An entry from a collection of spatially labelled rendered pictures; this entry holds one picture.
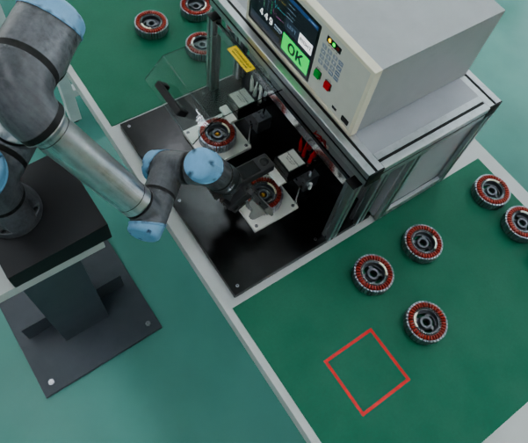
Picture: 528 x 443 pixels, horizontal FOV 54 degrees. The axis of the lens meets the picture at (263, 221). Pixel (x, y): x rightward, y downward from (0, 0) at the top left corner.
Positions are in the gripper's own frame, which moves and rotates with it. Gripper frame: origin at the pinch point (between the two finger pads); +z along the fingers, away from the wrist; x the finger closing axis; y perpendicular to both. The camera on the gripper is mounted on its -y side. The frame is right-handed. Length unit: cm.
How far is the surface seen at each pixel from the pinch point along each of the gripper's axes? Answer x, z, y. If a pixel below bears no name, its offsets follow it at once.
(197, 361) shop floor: 14, 57, 66
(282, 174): 1.1, -2.4, -8.3
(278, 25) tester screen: -19.9, -24.3, -30.8
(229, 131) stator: -22.4, 3.2, -3.6
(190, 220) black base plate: -5.2, -4.4, 19.4
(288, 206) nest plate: 6.0, 7.3, -3.4
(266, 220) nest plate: 6.3, 3.4, 3.4
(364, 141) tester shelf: 13.7, -16.6, -28.6
